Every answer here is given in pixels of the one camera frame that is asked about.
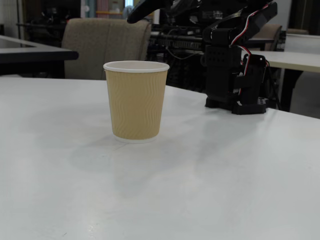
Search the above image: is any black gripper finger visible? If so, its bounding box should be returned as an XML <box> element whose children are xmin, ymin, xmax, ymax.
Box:
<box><xmin>126</xmin><ymin>0</ymin><xmax>174</xmax><ymax>25</ymax></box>
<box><xmin>163</xmin><ymin>0</ymin><xmax>201</xmax><ymax>16</ymax></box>

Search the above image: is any tan ripple paper cup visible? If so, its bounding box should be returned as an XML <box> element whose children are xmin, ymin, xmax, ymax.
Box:
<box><xmin>103</xmin><ymin>60</ymin><xmax>170</xmax><ymax>144</ymax></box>

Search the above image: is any blue round fan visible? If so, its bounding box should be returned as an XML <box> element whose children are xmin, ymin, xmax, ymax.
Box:
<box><xmin>122</xmin><ymin>6</ymin><xmax>134</xmax><ymax>19</ymax></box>

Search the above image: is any large beige fabric chair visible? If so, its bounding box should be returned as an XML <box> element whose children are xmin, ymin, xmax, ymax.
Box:
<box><xmin>61</xmin><ymin>17</ymin><xmax>153</xmax><ymax>81</ymax></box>

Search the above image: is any black electronics rack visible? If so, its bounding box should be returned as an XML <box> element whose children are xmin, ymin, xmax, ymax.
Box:
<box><xmin>147</xmin><ymin>23</ymin><xmax>208</xmax><ymax>93</ymax></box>

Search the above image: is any small beige chair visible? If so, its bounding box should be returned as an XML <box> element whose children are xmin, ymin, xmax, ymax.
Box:
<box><xmin>286</xmin><ymin>28</ymin><xmax>310</xmax><ymax>36</ymax></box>
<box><xmin>249</xmin><ymin>24</ymin><xmax>283</xmax><ymax>52</ymax></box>

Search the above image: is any black equipment bench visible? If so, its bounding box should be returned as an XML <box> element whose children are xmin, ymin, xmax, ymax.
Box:
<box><xmin>16</xmin><ymin>21</ymin><xmax>70</xmax><ymax>48</ymax></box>

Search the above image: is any dark-edged grey table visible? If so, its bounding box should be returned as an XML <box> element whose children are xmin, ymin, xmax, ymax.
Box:
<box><xmin>0</xmin><ymin>34</ymin><xmax>80</xmax><ymax>76</ymax></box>

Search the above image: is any white table with black legs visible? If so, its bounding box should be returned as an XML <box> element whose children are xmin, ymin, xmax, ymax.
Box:
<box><xmin>239</xmin><ymin>49</ymin><xmax>320</xmax><ymax>112</ymax></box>

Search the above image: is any white desk partition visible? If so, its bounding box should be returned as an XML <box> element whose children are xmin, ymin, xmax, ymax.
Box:
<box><xmin>284</xmin><ymin>33</ymin><xmax>320</xmax><ymax>53</ymax></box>

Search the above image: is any upper arm servo cable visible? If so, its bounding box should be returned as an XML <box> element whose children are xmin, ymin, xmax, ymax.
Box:
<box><xmin>229</xmin><ymin>1</ymin><xmax>275</xmax><ymax>47</ymax></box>

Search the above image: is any black power cable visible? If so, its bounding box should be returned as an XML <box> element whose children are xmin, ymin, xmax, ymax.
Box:
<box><xmin>266</xmin><ymin>66</ymin><xmax>282</xmax><ymax>111</ymax></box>

